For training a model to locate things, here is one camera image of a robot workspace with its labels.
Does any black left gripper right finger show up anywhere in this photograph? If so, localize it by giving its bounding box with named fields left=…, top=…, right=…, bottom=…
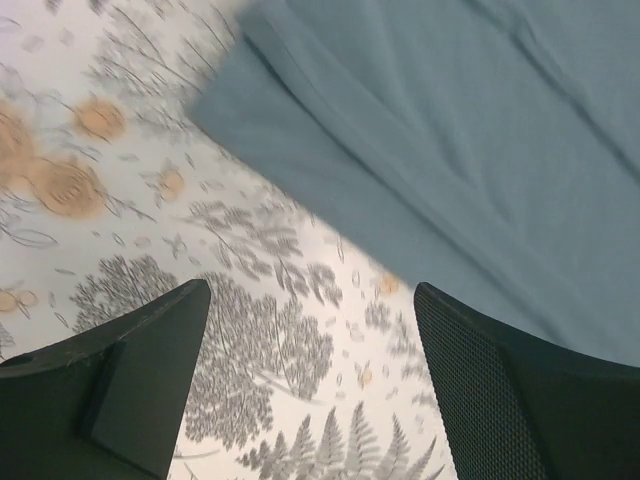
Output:
left=414, top=283, right=639, bottom=479

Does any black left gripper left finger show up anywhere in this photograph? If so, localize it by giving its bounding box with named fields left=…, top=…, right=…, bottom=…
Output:
left=1, top=280, right=211, bottom=479

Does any floral table mat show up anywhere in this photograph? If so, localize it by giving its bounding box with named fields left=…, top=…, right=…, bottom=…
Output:
left=1, top=1, right=456, bottom=479

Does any blue t shirt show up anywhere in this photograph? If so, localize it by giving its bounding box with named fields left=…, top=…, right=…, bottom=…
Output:
left=189, top=1, right=639, bottom=366

